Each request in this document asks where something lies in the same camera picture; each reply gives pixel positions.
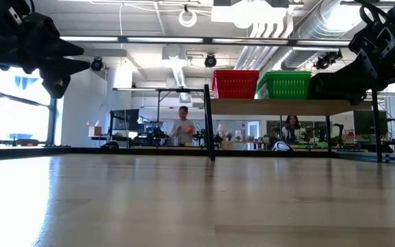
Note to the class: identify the black computer monitor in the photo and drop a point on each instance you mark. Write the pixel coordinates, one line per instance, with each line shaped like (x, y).
(125, 119)
(369, 121)

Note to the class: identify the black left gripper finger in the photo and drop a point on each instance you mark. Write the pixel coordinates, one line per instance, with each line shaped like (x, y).
(63, 49)
(58, 75)

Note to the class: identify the silver ventilation duct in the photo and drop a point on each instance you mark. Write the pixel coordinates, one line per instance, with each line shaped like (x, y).
(314, 31)

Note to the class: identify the black ceiling spotlight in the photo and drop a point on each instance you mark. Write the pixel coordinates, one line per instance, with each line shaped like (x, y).
(210, 61)
(97, 64)
(328, 61)

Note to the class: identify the wooden shelf black metal frame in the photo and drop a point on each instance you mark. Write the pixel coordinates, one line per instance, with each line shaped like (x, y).
(269, 107)

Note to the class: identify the person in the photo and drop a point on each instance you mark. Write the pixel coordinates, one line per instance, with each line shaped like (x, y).
(291, 130)
(182, 127)

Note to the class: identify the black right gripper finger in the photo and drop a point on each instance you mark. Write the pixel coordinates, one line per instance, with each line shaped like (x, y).
(365, 80)

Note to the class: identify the green slotted plastic basket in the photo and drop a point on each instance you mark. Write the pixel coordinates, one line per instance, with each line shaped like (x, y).
(286, 89)
(286, 72)

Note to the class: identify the black slotted plastic basket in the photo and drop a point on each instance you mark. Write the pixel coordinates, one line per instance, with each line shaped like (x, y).
(315, 92)

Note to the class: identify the cardboard box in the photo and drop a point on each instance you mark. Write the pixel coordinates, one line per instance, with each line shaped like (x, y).
(95, 131)

